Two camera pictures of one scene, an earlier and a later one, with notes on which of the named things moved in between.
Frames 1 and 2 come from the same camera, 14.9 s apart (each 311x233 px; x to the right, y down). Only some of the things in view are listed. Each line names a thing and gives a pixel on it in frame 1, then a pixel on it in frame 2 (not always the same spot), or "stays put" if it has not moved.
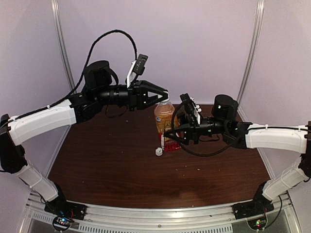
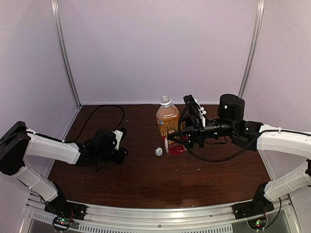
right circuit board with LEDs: (258, 223) stays put
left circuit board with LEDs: (61, 223) stays put
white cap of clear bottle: (159, 151) stays put
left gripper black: (138, 95) -> (120, 158)
